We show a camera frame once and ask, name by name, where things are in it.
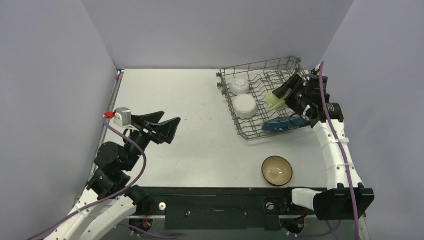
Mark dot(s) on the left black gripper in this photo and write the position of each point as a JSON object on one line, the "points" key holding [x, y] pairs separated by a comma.
{"points": [[165, 130]]}

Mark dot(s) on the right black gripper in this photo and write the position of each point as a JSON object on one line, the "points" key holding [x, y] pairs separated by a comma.
{"points": [[297, 98]]}

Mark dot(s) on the green mug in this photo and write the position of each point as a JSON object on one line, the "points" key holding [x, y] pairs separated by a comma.
{"points": [[273, 102]]}

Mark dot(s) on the blue leaf-shaped plate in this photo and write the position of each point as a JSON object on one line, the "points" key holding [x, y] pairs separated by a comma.
{"points": [[282, 124]]}

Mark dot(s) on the white scalloped black-rimmed dish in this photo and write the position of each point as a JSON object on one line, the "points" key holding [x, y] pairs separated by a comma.
{"points": [[245, 106]]}

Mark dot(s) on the plain white bowl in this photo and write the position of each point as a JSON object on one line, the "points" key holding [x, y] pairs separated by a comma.
{"points": [[239, 86]]}

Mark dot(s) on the brown black-rimmed bowl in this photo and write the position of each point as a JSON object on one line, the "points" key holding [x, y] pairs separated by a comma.
{"points": [[277, 171]]}

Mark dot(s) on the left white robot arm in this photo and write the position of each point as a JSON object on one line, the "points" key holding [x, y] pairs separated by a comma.
{"points": [[112, 194]]}

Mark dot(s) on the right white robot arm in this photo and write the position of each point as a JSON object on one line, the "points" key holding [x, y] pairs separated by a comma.
{"points": [[346, 197]]}

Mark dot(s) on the grey wire dish rack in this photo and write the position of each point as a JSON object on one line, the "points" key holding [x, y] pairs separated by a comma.
{"points": [[263, 76]]}

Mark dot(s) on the black front mounting rail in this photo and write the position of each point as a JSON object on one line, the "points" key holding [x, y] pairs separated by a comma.
{"points": [[216, 208]]}

